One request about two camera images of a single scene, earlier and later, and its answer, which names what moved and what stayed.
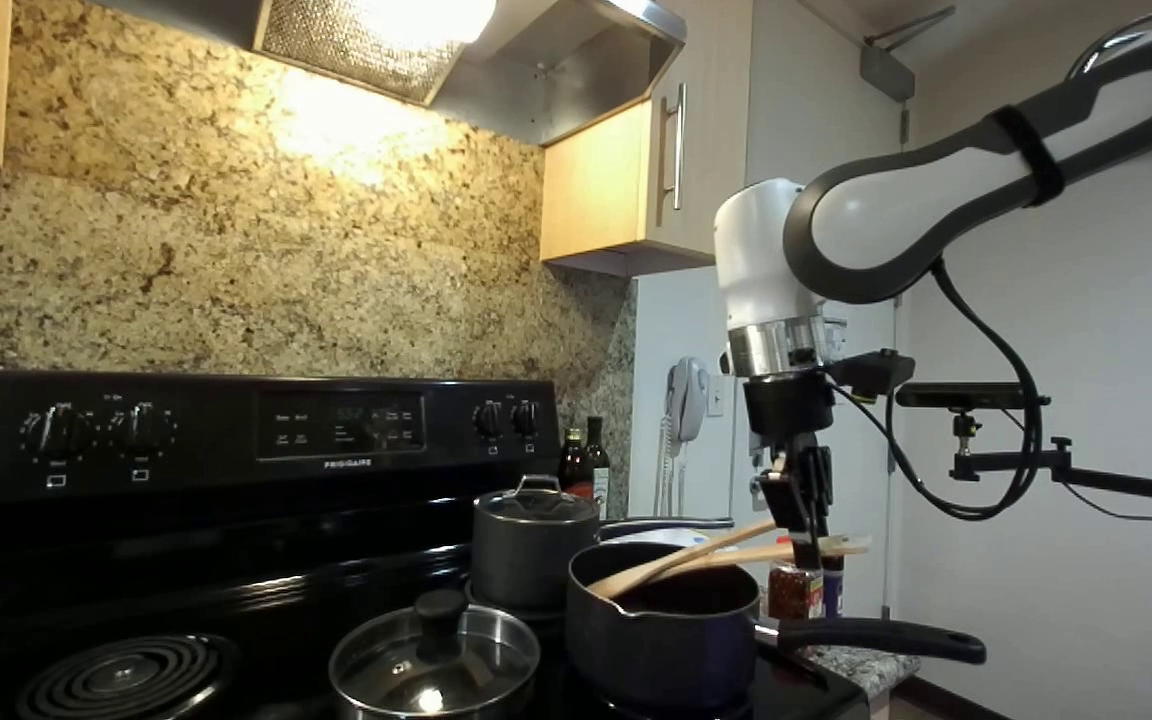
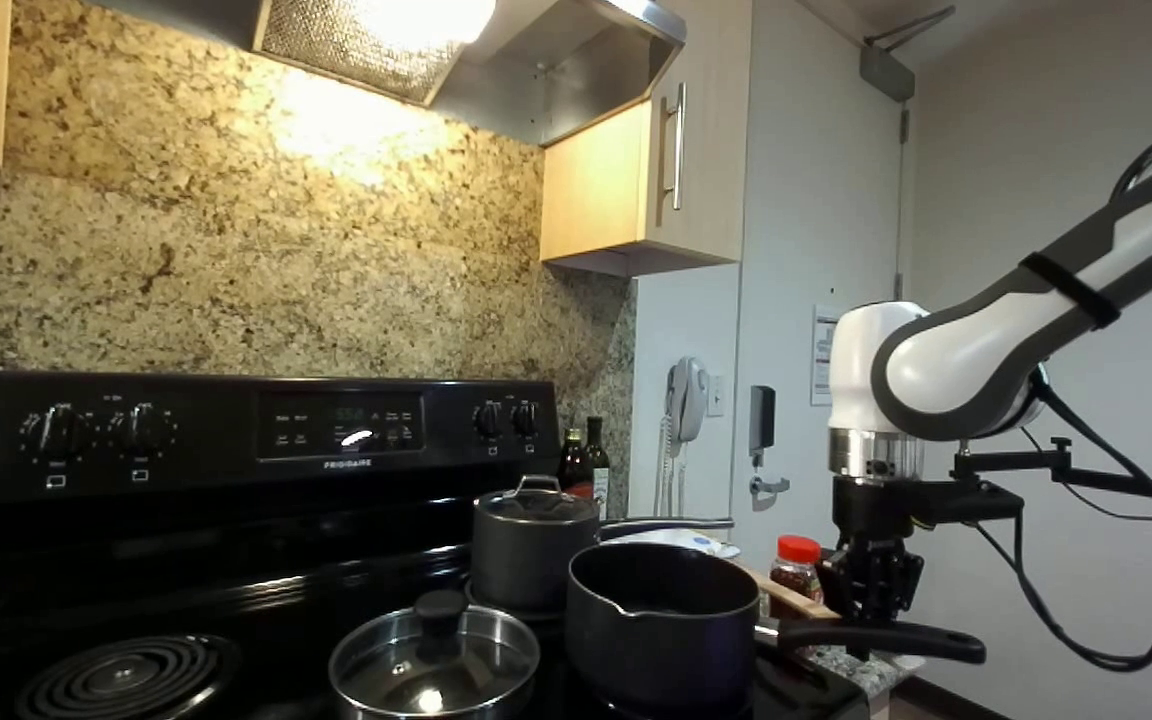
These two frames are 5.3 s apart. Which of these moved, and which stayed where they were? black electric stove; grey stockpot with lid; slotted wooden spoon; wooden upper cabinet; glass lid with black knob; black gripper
Moved: slotted wooden spoon; black gripper
Stayed: wooden upper cabinet; grey stockpot with lid; black electric stove; glass lid with black knob
